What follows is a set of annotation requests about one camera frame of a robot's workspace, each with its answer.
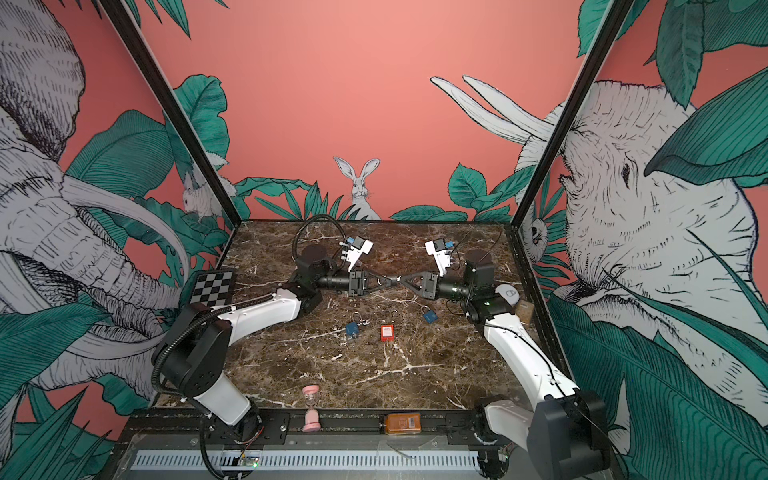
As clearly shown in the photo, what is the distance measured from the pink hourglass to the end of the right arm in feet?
1.30

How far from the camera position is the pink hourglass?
0.74 metres

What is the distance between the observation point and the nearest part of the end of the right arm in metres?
0.66
